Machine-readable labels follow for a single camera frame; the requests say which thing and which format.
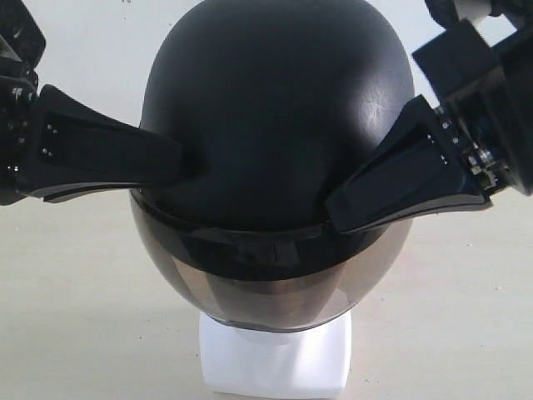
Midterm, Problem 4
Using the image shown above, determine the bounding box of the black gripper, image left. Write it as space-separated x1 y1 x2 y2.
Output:
1 0 184 206

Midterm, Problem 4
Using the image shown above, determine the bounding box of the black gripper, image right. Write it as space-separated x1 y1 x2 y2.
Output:
325 1 532 233

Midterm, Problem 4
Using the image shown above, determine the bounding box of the black helmet with tinted visor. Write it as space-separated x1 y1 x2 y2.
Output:
131 1 415 333

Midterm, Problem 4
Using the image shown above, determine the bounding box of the white mannequin head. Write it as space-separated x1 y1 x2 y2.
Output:
199 312 351 378

